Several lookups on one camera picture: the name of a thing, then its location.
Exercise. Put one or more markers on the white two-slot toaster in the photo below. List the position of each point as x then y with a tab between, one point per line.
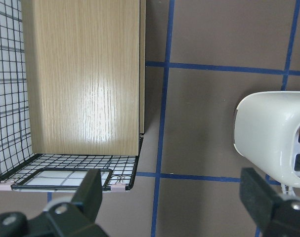
266	132

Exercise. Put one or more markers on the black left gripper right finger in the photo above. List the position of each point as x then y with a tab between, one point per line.
276	215

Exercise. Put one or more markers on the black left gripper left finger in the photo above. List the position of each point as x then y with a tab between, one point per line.
73	218

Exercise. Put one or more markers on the wire grid basket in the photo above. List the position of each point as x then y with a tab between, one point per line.
20	168

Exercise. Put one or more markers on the wooden board in basket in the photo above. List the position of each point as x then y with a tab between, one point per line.
85	75

